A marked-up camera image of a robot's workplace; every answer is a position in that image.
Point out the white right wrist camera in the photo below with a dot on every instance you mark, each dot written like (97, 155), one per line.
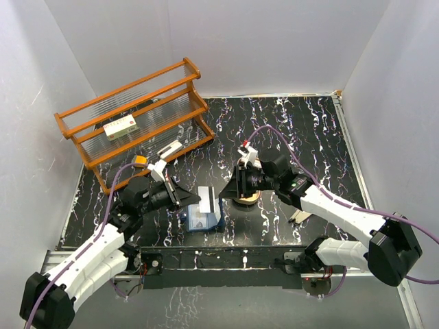
(248, 154)

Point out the orange yellow small object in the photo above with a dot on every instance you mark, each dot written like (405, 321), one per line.
(139, 160)

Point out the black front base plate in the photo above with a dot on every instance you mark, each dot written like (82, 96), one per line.
(251, 266)

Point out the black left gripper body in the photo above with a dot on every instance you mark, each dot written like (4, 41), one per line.
(160, 197)

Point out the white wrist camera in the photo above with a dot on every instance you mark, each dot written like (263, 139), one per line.
(248, 154)
(156, 170)

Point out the orange wooden shelf rack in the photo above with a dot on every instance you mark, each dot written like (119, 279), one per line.
(166, 107)

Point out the grey striped credit card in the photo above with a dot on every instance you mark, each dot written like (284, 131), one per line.
(207, 199)

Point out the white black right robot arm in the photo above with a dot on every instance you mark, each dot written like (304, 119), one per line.
(384, 245)

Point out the beige oval card tray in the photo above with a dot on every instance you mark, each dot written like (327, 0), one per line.
(248, 201)

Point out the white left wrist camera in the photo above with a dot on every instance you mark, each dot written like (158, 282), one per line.
(156, 170)

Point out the blue leather card holder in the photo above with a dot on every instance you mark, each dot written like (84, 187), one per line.
(219, 213)

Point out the white red small box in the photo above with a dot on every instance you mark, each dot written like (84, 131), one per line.
(120, 127)

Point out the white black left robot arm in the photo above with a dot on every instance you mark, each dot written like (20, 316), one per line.
(52, 299)

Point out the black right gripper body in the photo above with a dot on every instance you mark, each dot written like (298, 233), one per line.
(251, 181)

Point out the white black small device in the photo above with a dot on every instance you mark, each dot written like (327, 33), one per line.
(172, 148)

